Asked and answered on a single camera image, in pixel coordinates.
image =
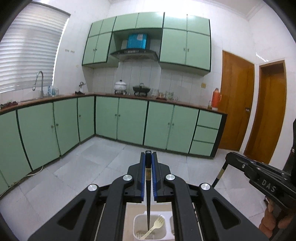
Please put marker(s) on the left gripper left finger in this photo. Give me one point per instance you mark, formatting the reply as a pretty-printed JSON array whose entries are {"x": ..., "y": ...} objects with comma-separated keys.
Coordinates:
[{"x": 97, "y": 213}]

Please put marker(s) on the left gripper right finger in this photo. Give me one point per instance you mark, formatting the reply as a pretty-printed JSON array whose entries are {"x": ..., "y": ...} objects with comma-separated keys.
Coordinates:
[{"x": 200, "y": 212}]

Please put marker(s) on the black chopstick with gold band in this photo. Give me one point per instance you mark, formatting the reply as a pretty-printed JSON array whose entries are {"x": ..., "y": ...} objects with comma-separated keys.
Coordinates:
[{"x": 148, "y": 177}]

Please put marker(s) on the green lower kitchen cabinets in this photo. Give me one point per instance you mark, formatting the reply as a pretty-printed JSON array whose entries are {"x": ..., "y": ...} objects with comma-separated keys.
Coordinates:
[{"x": 35, "y": 134}]

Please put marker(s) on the green kitchen cabinets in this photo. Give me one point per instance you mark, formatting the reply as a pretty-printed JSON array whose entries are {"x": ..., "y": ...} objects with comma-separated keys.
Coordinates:
[
  {"x": 35, "y": 134},
  {"x": 176, "y": 41}
]

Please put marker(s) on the green upper kitchen cabinets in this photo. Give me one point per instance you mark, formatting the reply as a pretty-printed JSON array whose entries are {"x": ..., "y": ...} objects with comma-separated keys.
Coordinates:
[{"x": 176, "y": 41}]

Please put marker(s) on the right hand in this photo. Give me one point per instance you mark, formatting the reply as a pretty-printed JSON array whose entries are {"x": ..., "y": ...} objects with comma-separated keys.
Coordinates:
[{"x": 268, "y": 222}]

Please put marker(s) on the white plastic utensil holder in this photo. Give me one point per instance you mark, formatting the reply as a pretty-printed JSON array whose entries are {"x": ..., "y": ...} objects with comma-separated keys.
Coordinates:
[{"x": 165, "y": 232}]

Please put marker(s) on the cream plastic fork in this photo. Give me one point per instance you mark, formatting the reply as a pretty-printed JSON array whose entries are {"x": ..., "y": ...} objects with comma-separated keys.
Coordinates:
[{"x": 157, "y": 224}]

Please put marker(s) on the brown wooden door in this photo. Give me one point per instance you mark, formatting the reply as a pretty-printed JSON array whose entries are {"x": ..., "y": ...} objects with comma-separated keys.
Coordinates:
[
  {"x": 237, "y": 88},
  {"x": 270, "y": 112}
]

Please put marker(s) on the orange thermos flask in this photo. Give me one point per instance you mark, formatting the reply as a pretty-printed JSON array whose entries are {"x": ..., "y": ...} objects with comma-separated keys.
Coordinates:
[{"x": 216, "y": 98}]

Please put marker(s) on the glass jars on counter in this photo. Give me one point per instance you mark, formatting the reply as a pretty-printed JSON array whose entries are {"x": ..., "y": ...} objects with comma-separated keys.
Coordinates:
[{"x": 162, "y": 95}]

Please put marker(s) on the white enamel pot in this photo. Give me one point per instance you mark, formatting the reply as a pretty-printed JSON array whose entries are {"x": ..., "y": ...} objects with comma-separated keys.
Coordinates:
[{"x": 120, "y": 87}]

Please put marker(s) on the black wok on stove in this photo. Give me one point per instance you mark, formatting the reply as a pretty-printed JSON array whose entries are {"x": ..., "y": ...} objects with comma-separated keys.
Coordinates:
[{"x": 141, "y": 90}]

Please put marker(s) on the black range hood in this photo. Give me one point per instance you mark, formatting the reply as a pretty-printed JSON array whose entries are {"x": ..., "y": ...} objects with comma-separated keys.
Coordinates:
[{"x": 135, "y": 54}]

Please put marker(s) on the blue box above hood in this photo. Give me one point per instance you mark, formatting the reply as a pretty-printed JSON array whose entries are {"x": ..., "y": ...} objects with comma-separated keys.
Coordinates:
[{"x": 137, "y": 41}]

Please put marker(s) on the white window blinds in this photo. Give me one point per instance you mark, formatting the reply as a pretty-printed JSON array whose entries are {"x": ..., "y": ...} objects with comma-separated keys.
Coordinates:
[{"x": 29, "y": 47}]

